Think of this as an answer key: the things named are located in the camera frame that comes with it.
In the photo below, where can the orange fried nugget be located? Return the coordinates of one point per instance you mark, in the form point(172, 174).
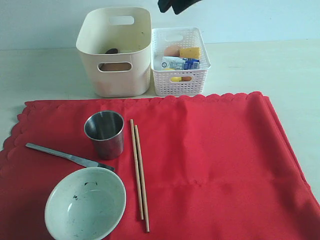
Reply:
point(186, 78)

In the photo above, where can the dark wooden spoon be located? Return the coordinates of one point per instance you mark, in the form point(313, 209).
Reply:
point(112, 51)

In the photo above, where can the pale green ceramic bowl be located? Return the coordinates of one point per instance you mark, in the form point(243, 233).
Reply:
point(87, 204)

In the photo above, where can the metal table knife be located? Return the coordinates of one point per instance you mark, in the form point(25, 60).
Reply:
point(76, 159)

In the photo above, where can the yellow cheese wedge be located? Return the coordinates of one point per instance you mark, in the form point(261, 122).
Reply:
point(190, 53)

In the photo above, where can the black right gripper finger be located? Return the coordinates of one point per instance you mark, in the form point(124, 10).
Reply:
point(164, 5)
point(179, 6)

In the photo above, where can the round brown wooden plate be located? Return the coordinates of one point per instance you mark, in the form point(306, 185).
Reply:
point(115, 67)

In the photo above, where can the white perforated plastic basket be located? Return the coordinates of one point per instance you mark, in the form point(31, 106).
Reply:
point(185, 37)

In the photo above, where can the red scalloped table cloth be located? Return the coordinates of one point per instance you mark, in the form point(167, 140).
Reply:
point(218, 167)

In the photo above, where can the left wooden chopstick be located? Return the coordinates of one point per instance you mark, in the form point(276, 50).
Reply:
point(137, 170)

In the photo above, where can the yellow lemon with sticker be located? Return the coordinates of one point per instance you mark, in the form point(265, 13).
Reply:
point(174, 77)

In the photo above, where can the cream plastic tub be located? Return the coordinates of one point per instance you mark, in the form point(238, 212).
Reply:
point(128, 29)

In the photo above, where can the small milk carton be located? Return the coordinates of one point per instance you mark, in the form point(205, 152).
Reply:
point(179, 63)

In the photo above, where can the stainless steel cup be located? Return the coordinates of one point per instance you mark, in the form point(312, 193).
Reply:
point(106, 131)

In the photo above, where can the brown egg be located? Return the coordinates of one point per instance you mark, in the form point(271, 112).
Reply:
point(172, 51)

